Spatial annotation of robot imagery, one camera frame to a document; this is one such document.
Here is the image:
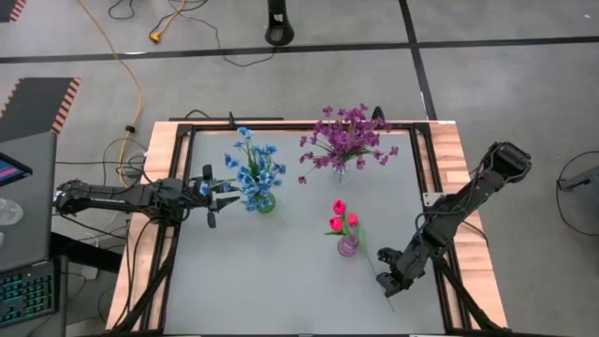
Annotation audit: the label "orange extension cable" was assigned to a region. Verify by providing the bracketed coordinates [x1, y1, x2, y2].
[76, 0, 144, 168]

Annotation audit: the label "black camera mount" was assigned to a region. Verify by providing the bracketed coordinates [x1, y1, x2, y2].
[371, 105, 388, 131]

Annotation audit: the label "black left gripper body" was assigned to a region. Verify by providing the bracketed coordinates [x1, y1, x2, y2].
[180, 177, 216, 216]

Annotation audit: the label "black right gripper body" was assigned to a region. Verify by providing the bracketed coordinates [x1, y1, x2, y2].
[394, 242, 428, 286]

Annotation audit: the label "black desk leg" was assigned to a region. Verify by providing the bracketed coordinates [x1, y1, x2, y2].
[49, 231, 124, 275]

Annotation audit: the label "laptop screen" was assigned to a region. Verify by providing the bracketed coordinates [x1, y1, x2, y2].
[0, 152, 34, 188]

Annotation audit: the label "black metal table frame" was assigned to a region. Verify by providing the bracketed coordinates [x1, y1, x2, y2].
[107, 119, 511, 337]

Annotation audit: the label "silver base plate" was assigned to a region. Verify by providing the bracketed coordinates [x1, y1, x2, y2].
[422, 190, 445, 208]

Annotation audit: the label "grey side desk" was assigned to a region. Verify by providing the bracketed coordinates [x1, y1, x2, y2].
[0, 130, 58, 275]

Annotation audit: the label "grey stand foot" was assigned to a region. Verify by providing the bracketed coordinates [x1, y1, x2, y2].
[559, 166, 599, 193]

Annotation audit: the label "clear glass vase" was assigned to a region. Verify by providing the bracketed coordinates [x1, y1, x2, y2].
[329, 163, 351, 188]

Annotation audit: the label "pink glass vase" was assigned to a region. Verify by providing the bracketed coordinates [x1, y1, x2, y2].
[336, 233, 361, 258]

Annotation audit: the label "clear glass object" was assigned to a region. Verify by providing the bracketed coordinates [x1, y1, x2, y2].
[0, 198, 24, 227]

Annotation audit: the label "black striped floor mat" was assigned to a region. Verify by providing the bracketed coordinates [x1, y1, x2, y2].
[0, 0, 28, 23]
[0, 77, 82, 144]

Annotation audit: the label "green glass vase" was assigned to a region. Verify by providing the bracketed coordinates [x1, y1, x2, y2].
[256, 192, 277, 215]

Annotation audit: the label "purple artificial flower bunch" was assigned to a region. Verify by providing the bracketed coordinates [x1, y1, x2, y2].
[297, 135, 401, 185]
[314, 105, 390, 163]

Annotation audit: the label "black round stand base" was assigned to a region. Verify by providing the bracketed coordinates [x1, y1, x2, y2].
[264, 0, 296, 47]

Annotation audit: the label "black cable loop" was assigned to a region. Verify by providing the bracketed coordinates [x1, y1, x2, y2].
[555, 149, 599, 235]

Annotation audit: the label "backlit black keyboard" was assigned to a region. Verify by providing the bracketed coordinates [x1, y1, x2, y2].
[0, 260, 61, 329]

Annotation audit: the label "yellow plug cable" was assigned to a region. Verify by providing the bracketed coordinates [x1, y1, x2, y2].
[148, 0, 188, 44]

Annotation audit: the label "black floor cable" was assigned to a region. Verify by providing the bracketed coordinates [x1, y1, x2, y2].
[161, 0, 276, 67]
[107, 0, 137, 21]

